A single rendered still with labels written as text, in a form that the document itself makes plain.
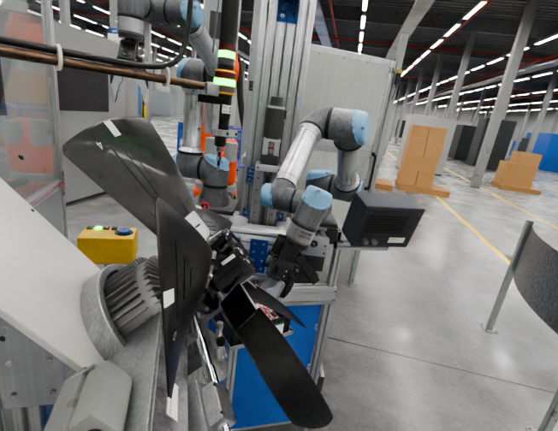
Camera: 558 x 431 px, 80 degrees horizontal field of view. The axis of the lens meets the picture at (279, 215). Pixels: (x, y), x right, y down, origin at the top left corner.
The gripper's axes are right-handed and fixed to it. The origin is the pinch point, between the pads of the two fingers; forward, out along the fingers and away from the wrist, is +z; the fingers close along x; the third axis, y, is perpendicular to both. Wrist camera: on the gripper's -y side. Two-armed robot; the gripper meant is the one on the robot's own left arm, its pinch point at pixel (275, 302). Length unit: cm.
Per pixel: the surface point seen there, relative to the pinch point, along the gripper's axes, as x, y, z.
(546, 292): -42, -181, -26
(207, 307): 22.3, 24.7, -7.3
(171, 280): 44, 36, -23
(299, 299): -28.0, -24.0, 11.2
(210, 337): 10.1, 17.4, 8.1
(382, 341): -92, -142, 59
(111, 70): 20, 53, -42
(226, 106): 8, 34, -44
